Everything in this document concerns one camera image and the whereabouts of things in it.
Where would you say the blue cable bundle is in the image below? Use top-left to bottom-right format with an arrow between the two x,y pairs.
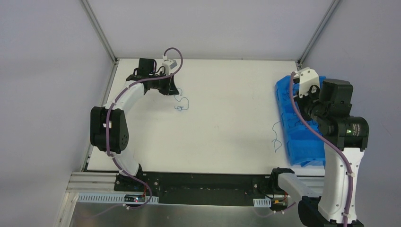
173,88 -> 190,112

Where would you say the single blue cable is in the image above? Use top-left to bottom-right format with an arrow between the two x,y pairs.
271,121 -> 283,154

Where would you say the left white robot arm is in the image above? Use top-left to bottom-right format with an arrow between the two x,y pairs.
90,56 -> 182,191

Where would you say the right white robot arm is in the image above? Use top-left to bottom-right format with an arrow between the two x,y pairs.
268,79 -> 369,227

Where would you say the blue plastic compartment bin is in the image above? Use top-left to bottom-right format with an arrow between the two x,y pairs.
275,75 -> 325,167

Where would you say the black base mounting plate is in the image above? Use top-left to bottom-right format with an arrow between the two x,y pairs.
114,172 -> 285,206

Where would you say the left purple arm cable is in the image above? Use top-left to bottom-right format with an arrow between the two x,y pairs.
79,47 -> 184,218

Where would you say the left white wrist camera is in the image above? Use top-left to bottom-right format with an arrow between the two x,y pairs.
162,56 -> 178,75

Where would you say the aluminium frame rail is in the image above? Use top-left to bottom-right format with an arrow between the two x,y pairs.
66,172 -> 117,192

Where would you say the white slotted cable duct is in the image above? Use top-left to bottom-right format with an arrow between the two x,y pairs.
77,192 -> 159,205

